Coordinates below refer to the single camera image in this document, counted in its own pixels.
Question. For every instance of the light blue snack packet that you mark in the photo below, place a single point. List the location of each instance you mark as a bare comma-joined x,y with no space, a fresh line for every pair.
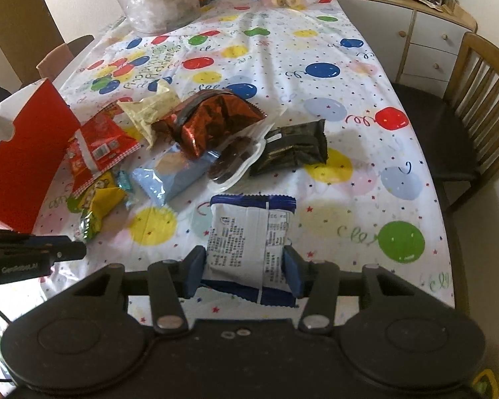
166,181

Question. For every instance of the white wooden cabinet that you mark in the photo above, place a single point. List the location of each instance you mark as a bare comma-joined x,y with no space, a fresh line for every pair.
428,41

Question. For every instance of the cream snack packet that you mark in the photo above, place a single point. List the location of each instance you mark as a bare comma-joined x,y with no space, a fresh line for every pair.
149,110

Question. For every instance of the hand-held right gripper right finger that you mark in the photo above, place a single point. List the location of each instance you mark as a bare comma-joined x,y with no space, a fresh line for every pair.
294,274

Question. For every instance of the wooden chair with dark seat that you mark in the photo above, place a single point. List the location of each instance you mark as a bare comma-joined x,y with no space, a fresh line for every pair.
436,133

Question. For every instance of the clear tray of chocolate cookies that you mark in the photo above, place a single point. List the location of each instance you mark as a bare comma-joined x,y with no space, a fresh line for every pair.
228,162

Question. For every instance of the balloon printed tablecloth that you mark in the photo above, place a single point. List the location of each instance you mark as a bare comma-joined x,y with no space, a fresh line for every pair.
299,91

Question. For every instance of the blue white snack packet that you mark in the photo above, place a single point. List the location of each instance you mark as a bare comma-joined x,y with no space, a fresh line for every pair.
249,237

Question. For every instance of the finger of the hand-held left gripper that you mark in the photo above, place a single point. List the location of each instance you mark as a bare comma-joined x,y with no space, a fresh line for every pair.
64,250

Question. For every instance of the small teal candy wrapper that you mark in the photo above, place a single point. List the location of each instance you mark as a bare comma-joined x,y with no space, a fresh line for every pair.
124,181

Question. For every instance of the silver foil packet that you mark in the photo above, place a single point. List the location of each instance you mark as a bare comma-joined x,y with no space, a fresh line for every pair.
102,199

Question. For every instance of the red cardboard box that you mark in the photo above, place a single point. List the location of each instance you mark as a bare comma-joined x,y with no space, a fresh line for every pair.
25,162

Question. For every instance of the red brown foil snack packet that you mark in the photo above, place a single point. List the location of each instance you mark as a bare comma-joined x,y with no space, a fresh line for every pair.
216,116

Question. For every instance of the black snack packet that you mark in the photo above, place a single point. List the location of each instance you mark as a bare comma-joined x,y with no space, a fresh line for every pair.
291,147

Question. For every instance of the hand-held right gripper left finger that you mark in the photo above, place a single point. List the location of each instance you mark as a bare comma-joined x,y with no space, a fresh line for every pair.
194,272

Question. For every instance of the large clear plastic bag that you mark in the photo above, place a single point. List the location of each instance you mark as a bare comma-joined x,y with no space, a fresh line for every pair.
158,4

